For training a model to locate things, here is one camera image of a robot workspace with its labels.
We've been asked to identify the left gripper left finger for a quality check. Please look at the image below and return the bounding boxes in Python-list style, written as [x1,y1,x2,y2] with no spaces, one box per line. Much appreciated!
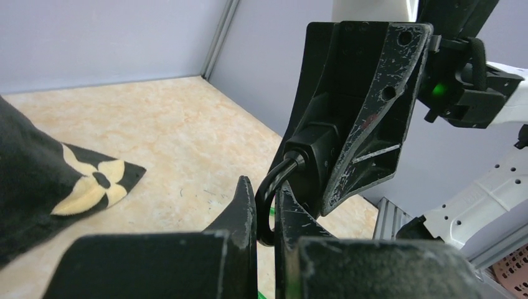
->
[44,176,258,298]

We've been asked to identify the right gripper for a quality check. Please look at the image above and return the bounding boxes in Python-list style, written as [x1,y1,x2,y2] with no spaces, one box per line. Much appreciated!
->
[320,1,526,216]

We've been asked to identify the black pillow with cream flowers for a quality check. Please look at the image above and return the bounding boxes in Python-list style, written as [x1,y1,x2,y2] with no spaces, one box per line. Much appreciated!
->
[1,100,146,267]

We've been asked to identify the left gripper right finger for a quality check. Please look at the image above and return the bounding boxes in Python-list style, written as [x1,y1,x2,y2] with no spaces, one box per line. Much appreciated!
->
[275,184,481,298]

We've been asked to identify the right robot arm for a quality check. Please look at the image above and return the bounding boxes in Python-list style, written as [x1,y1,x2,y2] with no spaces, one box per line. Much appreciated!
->
[256,1,527,249]

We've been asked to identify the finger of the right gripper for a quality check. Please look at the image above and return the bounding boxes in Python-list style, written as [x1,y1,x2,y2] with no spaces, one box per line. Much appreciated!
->
[270,22,342,169]

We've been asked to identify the green cable lock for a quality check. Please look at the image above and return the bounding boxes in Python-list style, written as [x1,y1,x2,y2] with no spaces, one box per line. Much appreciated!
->
[258,245,275,298]

